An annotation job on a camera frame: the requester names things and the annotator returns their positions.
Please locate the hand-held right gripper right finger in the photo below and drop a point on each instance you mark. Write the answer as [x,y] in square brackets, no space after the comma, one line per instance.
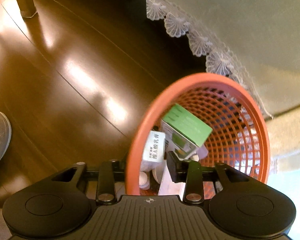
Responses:
[172,166]

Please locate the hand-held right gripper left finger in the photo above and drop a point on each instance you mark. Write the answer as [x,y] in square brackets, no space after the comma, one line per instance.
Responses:
[107,177]

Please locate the white ointment box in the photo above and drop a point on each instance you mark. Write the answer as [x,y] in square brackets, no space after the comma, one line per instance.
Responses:
[153,147]

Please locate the green cardboard box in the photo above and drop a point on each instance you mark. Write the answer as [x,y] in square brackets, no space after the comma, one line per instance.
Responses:
[187,125]

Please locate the orange mesh plastic basket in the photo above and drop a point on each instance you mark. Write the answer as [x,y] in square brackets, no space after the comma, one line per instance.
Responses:
[150,110]

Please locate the blue star-print curtain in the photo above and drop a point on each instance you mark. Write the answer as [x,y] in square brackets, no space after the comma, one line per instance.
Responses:
[290,200]

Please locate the yellow-green blanket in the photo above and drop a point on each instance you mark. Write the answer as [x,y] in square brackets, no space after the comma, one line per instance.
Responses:
[290,130]

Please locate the lace-trimmed cloth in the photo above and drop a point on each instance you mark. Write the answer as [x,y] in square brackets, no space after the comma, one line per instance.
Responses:
[240,30]

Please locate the black furniture leg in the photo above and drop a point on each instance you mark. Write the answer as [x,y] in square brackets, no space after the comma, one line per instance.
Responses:
[137,2]

